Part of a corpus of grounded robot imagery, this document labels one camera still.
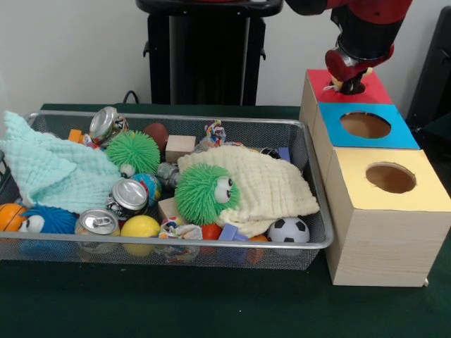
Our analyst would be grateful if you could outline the mint green waffle cloth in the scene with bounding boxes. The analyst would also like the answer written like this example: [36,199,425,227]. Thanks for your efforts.
[0,111,123,215]

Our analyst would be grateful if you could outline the shallow silver mesh bin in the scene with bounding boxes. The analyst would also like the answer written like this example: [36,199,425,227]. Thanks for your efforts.
[0,109,335,271]

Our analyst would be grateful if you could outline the dark green table cloth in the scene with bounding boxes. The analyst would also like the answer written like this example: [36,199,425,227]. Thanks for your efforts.
[0,102,451,338]

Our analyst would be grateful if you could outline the small soccer ball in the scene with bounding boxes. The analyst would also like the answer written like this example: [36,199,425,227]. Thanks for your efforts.
[267,217,311,256]

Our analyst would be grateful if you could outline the blue puffer ball with eyes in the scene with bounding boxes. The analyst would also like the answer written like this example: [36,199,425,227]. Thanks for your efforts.
[19,204,78,235]

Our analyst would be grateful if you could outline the yellow foam ball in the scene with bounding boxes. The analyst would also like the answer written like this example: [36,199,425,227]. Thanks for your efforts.
[120,214,161,256]

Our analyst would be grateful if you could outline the wooden box with three holes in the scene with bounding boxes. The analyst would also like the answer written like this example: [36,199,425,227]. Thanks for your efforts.
[298,68,451,287]

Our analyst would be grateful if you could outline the crushed pale can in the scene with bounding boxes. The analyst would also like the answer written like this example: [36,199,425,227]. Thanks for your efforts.
[75,208,121,236]

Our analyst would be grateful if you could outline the crushed black white can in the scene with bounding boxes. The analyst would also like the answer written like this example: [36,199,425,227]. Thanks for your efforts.
[106,178,149,220]

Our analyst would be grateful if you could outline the cream waffle cloth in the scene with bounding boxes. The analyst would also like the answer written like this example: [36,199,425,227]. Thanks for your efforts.
[177,144,321,237]

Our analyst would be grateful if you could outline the green puffer ball, big eyes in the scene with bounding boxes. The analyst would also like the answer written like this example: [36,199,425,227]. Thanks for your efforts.
[174,163,241,225]

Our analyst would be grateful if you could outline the orange basketball toy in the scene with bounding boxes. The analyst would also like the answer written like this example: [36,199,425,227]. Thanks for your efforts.
[0,203,29,232]

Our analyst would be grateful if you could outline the black upright panel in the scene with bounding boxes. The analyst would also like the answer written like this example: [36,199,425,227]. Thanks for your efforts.
[404,5,451,124]

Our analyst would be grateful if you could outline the black looped cable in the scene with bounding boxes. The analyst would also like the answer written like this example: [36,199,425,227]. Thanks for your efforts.
[123,90,153,105]

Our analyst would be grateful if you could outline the yellow rubber duck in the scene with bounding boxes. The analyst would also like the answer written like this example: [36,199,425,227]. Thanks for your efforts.
[323,68,374,93]

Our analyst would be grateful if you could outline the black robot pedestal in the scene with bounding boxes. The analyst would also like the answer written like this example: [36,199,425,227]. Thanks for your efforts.
[135,0,285,106]

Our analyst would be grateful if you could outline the side table with green cloth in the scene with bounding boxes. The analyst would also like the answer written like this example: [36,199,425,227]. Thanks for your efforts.
[417,114,451,166]

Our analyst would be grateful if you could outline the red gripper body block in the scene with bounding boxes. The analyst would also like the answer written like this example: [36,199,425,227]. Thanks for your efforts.
[324,44,395,82]

